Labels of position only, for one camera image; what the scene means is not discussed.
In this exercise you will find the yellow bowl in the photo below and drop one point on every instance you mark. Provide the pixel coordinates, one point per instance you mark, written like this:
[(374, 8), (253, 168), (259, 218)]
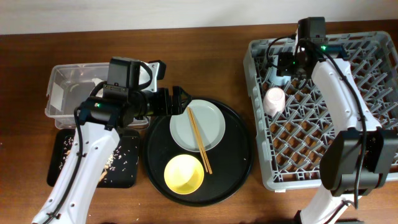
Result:
[(184, 174)]

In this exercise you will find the round black serving tray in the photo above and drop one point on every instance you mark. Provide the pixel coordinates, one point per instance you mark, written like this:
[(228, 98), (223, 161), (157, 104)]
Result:
[(231, 160)]

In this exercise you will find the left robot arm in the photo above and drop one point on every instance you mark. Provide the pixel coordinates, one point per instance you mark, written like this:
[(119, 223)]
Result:
[(128, 93)]

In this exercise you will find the clear plastic waste bin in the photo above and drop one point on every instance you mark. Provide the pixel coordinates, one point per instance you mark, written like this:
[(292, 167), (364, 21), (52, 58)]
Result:
[(68, 87)]

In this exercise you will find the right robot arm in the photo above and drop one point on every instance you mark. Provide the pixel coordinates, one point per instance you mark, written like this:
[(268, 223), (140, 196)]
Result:
[(360, 156)]

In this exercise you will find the white tissue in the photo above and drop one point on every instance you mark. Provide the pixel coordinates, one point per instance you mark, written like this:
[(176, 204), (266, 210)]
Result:
[(98, 88)]

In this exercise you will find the grey dishwasher rack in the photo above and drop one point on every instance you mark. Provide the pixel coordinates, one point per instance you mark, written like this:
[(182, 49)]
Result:
[(291, 143)]

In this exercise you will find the food scraps and rice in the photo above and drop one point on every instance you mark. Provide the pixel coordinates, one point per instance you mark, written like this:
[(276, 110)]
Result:
[(109, 158)]

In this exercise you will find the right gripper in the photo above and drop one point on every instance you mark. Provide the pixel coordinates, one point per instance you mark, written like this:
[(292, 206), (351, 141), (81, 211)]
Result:
[(283, 65)]

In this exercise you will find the black rectangular tray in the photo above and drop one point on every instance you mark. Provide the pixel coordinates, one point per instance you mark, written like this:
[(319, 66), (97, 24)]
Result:
[(124, 168)]

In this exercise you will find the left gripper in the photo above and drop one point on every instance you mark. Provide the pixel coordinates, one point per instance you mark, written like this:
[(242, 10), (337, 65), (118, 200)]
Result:
[(166, 108)]

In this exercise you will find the pink cup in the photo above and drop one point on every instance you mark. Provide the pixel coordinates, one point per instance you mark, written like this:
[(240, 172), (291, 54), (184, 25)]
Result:
[(274, 101)]

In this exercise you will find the grey plate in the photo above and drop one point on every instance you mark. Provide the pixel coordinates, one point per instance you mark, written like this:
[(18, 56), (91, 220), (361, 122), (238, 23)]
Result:
[(210, 121)]

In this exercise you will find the wooden chopstick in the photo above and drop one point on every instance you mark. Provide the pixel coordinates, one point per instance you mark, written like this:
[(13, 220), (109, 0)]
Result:
[(202, 146), (199, 143)]

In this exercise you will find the blue cup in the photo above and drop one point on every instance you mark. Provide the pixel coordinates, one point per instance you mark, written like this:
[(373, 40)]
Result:
[(279, 77)]

